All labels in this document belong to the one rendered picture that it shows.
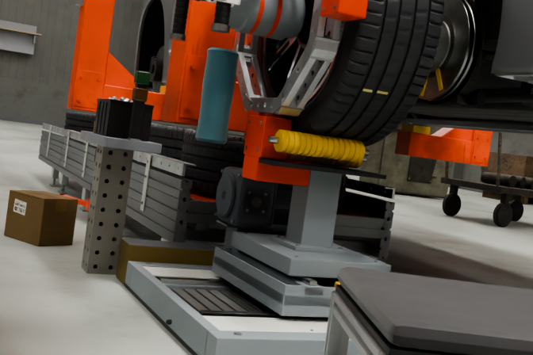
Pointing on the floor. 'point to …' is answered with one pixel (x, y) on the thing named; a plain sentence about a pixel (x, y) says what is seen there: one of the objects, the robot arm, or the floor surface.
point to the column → (107, 210)
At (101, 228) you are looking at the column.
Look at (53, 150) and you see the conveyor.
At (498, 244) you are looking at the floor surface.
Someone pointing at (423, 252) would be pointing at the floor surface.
